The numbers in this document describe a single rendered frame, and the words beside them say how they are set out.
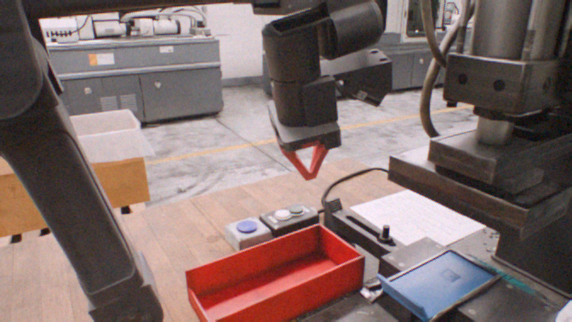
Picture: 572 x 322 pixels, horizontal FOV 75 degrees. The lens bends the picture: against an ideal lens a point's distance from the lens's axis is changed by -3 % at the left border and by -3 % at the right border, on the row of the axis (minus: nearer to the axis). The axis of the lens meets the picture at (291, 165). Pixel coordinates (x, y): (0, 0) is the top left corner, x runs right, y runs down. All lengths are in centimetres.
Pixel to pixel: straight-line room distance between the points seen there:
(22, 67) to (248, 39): 700
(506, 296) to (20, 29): 57
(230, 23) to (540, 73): 684
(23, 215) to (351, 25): 239
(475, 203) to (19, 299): 67
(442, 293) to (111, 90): 448
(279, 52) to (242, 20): 685
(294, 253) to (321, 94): 35
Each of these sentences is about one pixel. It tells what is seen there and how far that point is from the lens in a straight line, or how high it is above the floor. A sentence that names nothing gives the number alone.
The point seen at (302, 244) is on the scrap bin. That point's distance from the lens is 70.
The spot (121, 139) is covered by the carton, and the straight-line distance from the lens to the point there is 252.
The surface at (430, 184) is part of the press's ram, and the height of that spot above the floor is 112.
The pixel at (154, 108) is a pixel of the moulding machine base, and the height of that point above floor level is 23.
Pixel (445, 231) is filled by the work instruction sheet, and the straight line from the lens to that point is 85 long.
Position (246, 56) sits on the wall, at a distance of 730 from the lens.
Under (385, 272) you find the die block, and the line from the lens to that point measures 59.
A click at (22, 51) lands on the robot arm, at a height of 129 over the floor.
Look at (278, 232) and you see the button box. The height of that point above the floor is 92.
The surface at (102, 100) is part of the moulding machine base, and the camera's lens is 479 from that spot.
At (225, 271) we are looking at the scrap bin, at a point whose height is 93.
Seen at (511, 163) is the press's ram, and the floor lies 117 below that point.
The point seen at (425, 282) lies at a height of 99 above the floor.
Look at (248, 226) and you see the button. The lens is 74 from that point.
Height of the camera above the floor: 132
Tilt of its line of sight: 22 degrees down
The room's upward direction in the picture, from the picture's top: straight up
